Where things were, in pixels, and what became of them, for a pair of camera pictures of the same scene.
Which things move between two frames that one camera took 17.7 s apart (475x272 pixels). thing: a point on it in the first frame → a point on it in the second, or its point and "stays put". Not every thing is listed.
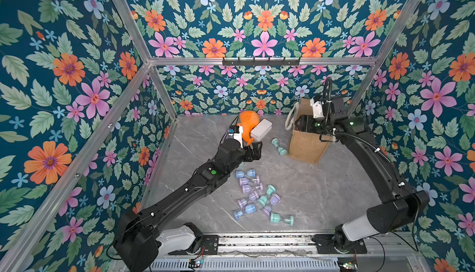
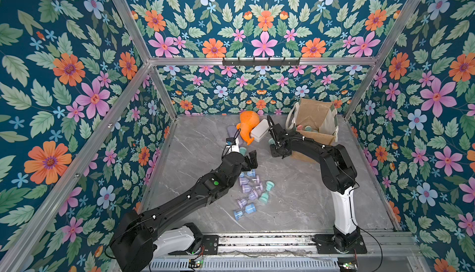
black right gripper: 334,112 → 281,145
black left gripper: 256,155 → 252,161
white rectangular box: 261,129 stays put
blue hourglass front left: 249,209 stays put
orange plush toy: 248,119 stays put
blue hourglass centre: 240,174 stays put
